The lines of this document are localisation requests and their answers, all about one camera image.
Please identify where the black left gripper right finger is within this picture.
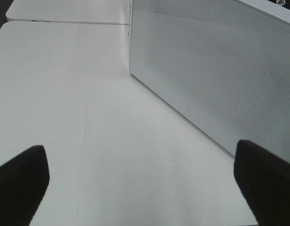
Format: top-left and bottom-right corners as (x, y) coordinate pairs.
(234, 140), (290, 226)

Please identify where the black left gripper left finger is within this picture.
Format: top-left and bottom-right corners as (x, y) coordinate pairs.
(0, 145), (50, 226)

